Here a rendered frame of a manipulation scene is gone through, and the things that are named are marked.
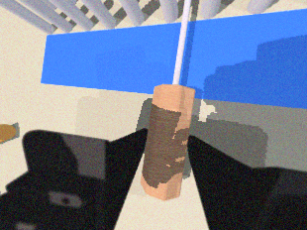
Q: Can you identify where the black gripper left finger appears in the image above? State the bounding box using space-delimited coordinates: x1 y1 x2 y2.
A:
22 128 148 230

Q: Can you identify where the blue flat strip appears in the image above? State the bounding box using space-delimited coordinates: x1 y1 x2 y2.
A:
41 9 307 109

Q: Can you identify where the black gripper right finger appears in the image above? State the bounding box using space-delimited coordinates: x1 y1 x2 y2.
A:
187 135 307 230

